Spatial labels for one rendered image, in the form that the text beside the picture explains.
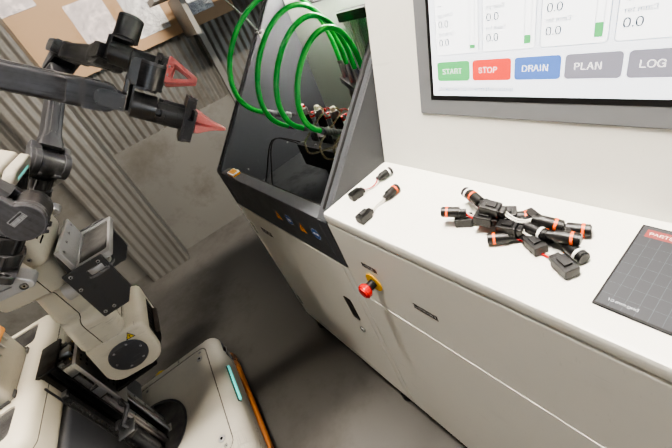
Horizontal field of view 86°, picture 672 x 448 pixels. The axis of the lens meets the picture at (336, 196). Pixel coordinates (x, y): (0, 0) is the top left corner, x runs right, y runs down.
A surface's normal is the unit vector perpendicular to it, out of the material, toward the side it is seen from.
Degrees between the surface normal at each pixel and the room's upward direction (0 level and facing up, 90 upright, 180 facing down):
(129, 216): 90
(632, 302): 0
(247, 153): 90
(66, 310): 90
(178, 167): 90
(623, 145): 76
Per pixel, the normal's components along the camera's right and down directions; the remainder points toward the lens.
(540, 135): -0.77, 0.38
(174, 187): 0.50, 0.32
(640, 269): -0.35, -0.78
